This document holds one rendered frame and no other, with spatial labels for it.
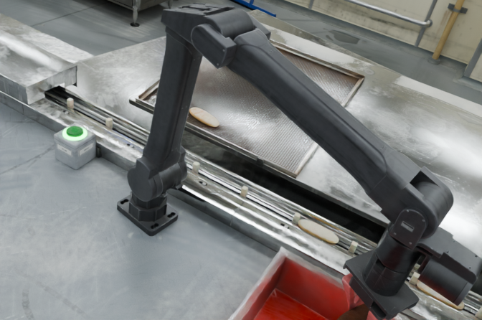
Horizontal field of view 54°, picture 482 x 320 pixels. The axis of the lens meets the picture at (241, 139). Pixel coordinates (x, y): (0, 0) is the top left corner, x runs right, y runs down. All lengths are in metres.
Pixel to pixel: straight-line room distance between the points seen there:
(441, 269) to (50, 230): 0.76
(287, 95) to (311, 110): 0.04
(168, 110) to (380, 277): 0.45
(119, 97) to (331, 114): 0.95
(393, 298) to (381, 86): 0.90
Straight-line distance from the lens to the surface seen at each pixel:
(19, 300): 0.98
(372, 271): 0.73
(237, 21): 0.72
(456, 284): 0.68
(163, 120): 0.87
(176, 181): 0.99
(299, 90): 0.65
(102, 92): 1.51
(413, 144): 1.36
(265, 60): 0.67
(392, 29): 4.77
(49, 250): 1.04
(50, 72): 1.41
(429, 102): 1.53
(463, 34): 4.69
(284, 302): 0.99
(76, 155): 1.18
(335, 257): 1.05
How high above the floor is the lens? 1.60
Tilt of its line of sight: 35 degrees down
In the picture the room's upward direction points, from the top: 12 degrees clockwise
